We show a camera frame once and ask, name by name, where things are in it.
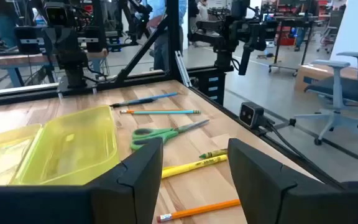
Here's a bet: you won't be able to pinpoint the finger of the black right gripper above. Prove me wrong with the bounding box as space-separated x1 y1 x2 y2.
44 29 64 60
63 29 83 60

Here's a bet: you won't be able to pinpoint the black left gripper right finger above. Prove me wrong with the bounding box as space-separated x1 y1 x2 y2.
227 138 358 224

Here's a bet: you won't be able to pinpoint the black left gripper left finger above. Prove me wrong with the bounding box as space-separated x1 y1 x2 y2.
0 138 164 224

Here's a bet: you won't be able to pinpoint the yellow-green Crayola crayon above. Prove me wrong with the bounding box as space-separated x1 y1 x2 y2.
198 149 229 159

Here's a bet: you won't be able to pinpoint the yellow highlighter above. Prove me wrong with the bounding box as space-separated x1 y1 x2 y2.
161 154 229 179

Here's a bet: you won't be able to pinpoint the green handled scissors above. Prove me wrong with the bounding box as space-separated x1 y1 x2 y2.
130 119 210 151

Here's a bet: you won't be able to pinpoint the orange pencil pink eraser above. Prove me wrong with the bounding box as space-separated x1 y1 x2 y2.
156 198 241 223

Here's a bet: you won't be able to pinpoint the thin orange pencil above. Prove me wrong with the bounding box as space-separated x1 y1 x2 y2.
119 108 180 114

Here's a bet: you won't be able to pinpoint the yellow transparent plastic supply box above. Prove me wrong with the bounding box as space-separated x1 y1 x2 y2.
0 105 120 187

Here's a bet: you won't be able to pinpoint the teal pencil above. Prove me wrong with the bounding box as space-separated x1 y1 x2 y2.
131 110 201 115

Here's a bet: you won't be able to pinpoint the black pen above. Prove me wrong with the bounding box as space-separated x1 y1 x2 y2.
109 98 155 108

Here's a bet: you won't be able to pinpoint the grey metal pen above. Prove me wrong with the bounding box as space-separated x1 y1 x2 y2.
126 91 178 105

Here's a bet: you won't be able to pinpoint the cardboard box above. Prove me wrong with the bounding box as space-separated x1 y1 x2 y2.
294 63 358 91

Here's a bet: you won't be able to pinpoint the person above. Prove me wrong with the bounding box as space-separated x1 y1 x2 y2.
0 0 18 48
196 0 209 22
144 0 188 72

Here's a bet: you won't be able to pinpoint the wooden workbench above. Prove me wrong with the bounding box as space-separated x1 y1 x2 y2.
0 49 109 88

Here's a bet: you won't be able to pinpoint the black drawer unit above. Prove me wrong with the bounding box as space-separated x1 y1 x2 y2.
197 67 226 105

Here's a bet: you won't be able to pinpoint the grey white office chair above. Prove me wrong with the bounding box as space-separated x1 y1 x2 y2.
293 51 358 152

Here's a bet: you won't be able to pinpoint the black wheeled cart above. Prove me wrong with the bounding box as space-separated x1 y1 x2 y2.
268 15 318 77

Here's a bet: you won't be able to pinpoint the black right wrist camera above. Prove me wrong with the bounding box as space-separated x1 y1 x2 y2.
43 1 71 27

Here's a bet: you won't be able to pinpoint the black camera cable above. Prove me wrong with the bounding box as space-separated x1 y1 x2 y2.
258 119 346 189

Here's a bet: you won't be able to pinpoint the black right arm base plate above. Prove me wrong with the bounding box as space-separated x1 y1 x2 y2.
56 76 98 95

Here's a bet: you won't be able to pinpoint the black table-level camera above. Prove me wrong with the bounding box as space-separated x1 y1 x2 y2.
239 101 265 129

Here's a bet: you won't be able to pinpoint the black aluminium table frame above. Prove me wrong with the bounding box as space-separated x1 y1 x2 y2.
0 0 226 108

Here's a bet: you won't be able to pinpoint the white aluminium bracket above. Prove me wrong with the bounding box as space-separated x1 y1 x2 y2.
175 50 193 88

